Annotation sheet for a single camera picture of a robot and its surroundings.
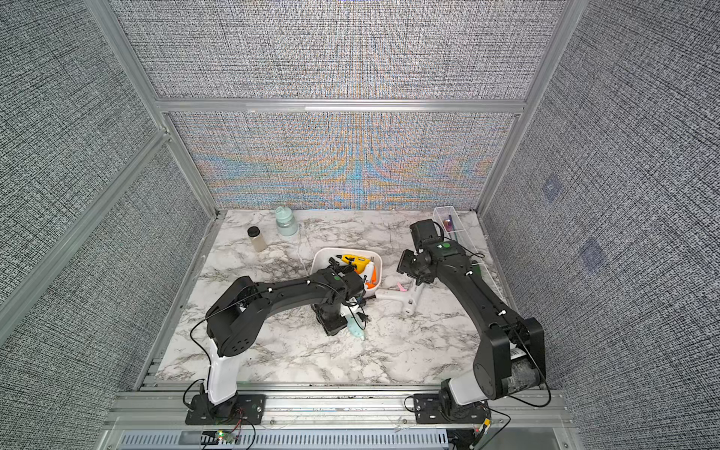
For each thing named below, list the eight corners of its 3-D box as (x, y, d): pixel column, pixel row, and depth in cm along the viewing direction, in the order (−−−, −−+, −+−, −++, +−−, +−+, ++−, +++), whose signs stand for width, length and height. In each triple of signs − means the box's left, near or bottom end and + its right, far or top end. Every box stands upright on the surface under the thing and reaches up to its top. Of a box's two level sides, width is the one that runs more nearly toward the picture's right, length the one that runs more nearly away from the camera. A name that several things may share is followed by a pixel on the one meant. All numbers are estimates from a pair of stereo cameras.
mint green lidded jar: (278, 236, 113) (272, 219, 106) (281, 223, 118) (276, 206, 110) (296, 236, 113) (292, 219, 106) (299, 223, 118) (294, 206, 110)
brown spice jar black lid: (253, 252, 109) (245, 235, 102) (256, 243, 112) (248, 226, 105) (265, 252, 109) (258, 235, 102) (267, 243, 112) (260, 226, 105)
